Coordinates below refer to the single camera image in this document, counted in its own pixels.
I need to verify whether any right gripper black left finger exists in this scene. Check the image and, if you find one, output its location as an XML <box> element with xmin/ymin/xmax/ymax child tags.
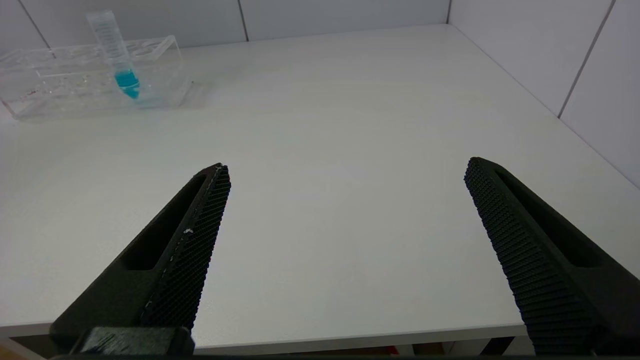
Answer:
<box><xmin>49</xmin><ymin>162</ymin><xmax>232</xmax><ymax>352</ymax></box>

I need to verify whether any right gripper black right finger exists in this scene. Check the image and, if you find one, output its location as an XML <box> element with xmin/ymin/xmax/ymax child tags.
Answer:
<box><xmin>463</xmin><ymin>156</ymin><xmax>640</xmax><ymax>357</ymax></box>

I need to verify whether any test tube with blue pigment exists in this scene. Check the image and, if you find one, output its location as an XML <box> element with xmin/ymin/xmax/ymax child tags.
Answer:
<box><xmin>85</xmin><ymin>10</ymin><xmax>142</xmax><ymax>100</ymax></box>

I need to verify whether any clear acrylic test tube rack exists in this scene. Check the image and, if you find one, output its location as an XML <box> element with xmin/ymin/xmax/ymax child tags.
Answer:
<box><xmin>0</xmin><ymin>34</ymin><xmax>194</xmax><ymax>122</ymax></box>

